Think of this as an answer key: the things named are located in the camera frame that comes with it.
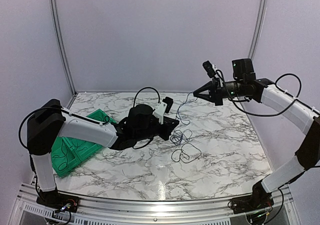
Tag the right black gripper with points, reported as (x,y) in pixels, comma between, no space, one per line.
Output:
(211,86)

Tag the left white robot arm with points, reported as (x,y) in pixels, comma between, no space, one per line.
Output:
(39,129)

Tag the green three-compartment plastic bin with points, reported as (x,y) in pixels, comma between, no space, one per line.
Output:
(72,152)

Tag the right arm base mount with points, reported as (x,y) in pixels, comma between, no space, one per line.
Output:
(244,204)

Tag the front aluminium rail base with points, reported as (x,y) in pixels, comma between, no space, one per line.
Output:
(89,210)

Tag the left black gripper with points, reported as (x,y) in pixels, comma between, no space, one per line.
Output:
(169,127)

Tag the right aluminium frame post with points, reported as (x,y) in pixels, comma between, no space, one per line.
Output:
(257,29)

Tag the left aluminium frame post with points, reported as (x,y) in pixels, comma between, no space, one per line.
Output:
(61,46)

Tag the back aluminium frame rail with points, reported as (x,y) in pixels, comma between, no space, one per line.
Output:
(135,91)

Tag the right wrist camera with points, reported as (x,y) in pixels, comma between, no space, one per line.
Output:
(208,67)

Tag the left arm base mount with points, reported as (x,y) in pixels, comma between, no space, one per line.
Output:
(60,200)

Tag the aluminium frame post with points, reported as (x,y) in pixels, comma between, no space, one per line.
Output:
(61,46)
(257,29)

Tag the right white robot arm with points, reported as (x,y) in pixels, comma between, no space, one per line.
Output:
(245,84)

